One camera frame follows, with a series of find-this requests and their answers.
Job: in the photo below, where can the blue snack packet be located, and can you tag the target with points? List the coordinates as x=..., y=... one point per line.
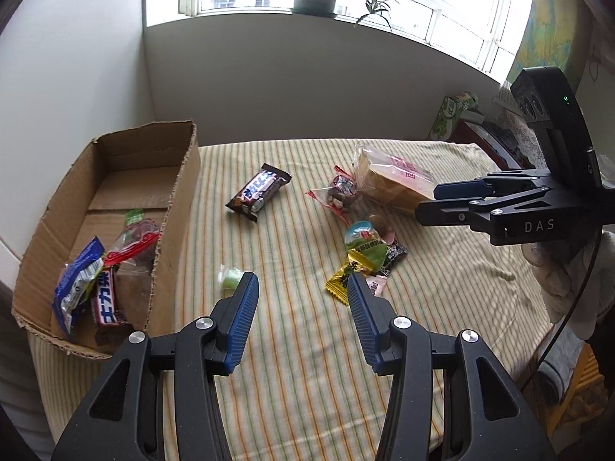
x=72, y=278

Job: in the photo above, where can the green carton box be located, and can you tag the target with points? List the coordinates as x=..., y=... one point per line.
x=444, y=120

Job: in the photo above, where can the green yellow snack packet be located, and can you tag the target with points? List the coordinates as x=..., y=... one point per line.
x=372, y=258

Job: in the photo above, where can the small green candy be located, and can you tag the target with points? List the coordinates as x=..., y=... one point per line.
x=228, y=279

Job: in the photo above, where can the dark red cabinet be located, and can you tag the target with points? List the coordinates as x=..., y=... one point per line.
x=468, y=137

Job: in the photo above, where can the brown chocolate bar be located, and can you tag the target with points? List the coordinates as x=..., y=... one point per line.
x=103, y=297
x=257, y=192

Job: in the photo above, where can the brown pink candy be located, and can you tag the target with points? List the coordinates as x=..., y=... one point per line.
x=382, y=225

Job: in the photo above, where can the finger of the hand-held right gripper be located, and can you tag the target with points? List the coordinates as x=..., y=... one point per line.
x=456, y=191
x=442, y=213

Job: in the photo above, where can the pink snack packet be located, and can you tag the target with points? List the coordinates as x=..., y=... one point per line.
x=375, y=285

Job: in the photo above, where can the striped tablecloth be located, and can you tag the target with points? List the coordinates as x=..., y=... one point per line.
x=298, y=249

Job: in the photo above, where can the clear green-topped snack packet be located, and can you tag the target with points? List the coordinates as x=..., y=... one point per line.
x=141, y=228

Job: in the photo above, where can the clear red-trimmed snack packet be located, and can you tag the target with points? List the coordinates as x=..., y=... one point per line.
x=338, y=191

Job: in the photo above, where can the black and white snack packet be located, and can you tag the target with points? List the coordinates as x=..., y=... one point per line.
x=395, y=253

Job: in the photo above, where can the colourful wall poster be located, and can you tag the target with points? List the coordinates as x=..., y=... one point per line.
x=547, y=24

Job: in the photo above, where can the bagged sliced bread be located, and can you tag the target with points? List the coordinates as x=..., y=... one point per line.
x=389, y=177

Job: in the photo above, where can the cardboard box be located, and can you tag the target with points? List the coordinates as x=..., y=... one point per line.
x=139, y=153

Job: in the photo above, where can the lace patterned cloth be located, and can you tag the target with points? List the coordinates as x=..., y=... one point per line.
x=521, y=139

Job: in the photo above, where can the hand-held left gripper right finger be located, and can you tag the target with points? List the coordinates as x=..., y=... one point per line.
x=363, y=317

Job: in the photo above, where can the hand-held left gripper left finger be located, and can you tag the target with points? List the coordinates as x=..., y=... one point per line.
x=242, y=317

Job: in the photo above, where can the person's right hand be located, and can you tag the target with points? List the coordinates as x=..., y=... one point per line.
x=552, y=273

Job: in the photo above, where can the grey cloth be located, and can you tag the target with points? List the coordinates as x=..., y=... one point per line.
x=555, y=374

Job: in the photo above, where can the yellow patterned mat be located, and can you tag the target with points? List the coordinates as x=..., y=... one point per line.
x=588, y=394

